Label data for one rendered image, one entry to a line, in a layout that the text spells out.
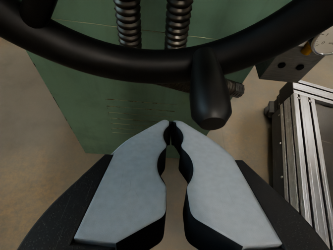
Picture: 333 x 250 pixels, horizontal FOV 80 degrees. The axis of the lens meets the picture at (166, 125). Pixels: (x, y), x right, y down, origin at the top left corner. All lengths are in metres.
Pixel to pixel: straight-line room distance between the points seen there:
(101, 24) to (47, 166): 0.65
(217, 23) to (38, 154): 0.80
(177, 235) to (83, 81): 0.60
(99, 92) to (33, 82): 0.69
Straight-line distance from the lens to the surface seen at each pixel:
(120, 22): 0.22
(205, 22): 0.36
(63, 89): 0.53
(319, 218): 0.78
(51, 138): 0.96
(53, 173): 0.89
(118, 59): 0.16
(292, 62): 0.42
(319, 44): 0.37
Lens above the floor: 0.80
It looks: 59 degrees down
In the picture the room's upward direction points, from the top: 15 degrees clockwise
